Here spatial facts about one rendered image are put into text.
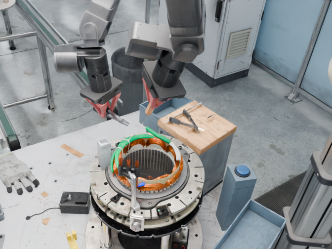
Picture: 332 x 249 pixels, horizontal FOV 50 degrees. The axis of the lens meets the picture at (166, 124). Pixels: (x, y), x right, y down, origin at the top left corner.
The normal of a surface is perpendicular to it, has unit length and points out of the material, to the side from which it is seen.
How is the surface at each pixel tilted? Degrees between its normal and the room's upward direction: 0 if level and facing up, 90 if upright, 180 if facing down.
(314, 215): 90
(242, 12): 90
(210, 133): 0
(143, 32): 35
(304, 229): 90
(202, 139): 0
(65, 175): 0
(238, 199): 90
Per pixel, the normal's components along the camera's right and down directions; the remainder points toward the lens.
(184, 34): -0.15, 0.94
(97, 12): -0.08, 0.26
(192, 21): -0.07, 0.86
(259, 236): 0.07, -0.78
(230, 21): 0.56, 0.55
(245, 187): 0.23, 0.62
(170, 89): 0.29, -0.54
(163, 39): 0.28, -0.26
